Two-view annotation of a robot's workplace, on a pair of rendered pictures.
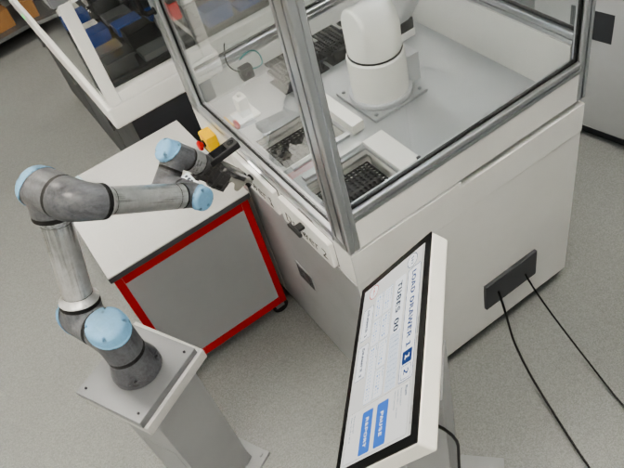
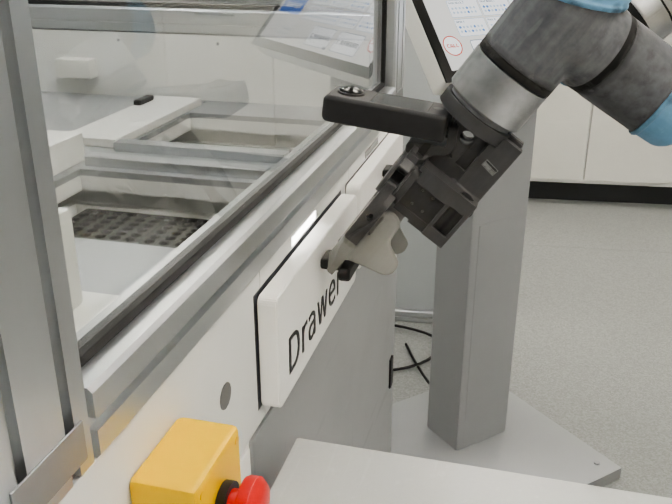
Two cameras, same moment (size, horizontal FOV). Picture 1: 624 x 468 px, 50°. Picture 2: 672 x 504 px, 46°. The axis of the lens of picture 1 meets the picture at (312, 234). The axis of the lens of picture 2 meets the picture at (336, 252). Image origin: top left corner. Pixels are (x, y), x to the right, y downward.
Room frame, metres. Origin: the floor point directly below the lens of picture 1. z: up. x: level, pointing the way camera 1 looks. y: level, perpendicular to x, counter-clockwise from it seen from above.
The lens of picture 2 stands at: (2.31, 0.58, 1.22)
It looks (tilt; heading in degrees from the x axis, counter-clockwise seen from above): 23 degrees down; 217
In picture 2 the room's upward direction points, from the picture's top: straight up
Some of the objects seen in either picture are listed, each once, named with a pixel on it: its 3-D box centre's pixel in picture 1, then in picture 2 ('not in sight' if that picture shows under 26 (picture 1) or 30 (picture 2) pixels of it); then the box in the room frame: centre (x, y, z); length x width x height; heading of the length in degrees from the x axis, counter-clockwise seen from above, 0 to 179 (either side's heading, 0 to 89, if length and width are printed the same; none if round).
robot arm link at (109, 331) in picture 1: (111, 334); not in sight; (1.21, 0.62, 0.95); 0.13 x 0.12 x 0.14; 42
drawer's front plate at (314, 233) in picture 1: (306, 230); (377, 192); (1.45, 0.01, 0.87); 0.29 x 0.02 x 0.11; 22
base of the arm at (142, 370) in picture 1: (131, 358); not in sight; (1.20, 0.61, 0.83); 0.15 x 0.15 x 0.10
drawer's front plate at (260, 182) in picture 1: (256, 181); (315, 286); (1.74, 0.13, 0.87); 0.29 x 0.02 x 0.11; 22
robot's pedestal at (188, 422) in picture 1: (184, 428); not in sight; (1.20, 0.61, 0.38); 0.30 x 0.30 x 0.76; 48
